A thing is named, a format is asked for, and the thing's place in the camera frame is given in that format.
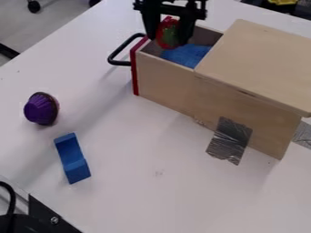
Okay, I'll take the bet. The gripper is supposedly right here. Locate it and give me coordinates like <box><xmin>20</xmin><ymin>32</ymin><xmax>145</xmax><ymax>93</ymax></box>
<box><xmin>132</xmin><ymin>0</ymin><xmax>209</xmax><ymax>46</ymax></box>

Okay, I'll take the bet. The red toy tomato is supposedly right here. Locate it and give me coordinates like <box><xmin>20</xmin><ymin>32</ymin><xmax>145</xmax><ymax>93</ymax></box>
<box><xmin>154</xmin><ymin>15</ymin><xmax>183</xmax><ymax>50</ymax></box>

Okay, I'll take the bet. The drawer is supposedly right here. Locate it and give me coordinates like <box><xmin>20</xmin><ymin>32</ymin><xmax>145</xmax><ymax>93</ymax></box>
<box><xmin>106</xmin><ymin>24</ymin><xmax>226</xmax><ymax>120</ymax></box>

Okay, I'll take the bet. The blue pad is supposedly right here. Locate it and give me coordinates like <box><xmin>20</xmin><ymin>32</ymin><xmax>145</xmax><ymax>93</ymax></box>
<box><xmin>159</xmin><ymin>43</ymin><xmax>215</xmax><ymax>70</ymax></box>

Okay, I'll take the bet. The cabinet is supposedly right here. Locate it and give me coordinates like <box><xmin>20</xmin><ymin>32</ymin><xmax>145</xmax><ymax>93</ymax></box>
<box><xmin>193</xmin><ymin>18</ymin><xmax>311</xmax><ymax>161</ymax></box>

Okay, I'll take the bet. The yellow object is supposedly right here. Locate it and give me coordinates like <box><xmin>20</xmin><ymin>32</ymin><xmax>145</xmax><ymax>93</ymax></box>
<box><xmin>266</xmin><ymin>0</ymin><xmax>300</xmax><ymax>6</ymax></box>

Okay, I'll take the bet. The grey tape piece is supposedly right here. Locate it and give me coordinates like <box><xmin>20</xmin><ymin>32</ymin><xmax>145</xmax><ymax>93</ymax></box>
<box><xmin>204</xmin><ymin>116</ymin><xmax>255</xmax><ymax>167</ymax></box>
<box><xmin>290</xmin><ymin>120</ymin><xmax>311</xmax><ymax>150</ymax></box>

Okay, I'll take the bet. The black chair wheel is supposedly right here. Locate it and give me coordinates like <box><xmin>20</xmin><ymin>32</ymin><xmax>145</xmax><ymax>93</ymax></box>
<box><xmin>25</xmin><ymin>0</ymin><xmax>43</xmax><ymax>14</ymax></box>

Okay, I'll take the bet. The purple toy cupcake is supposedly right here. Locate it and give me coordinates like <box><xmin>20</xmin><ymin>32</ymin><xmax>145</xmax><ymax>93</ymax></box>
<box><xmin>22</xmin><ymin>91</ymin><xmax>61</xmax><ymax>127</ymax></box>

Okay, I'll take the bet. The blue block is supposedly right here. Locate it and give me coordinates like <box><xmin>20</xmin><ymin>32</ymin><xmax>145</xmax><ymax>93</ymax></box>
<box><xmin>52</xmin><ymin>131</ymin><xmax>93</xmax><ymax>185</ymax></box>

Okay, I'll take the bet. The black metal bracket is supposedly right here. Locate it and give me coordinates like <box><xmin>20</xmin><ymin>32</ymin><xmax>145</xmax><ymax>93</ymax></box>
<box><xmin>26</xmin><ymin>194</ymin><xmax>85</xmax><ymax>233</ymax></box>

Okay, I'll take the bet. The black cable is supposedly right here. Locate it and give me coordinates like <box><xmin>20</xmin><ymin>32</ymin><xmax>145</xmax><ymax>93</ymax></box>
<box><xmin>0</xmin><ymin>180</ymin><xmax>19</xmax><ymax>217</ymax></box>

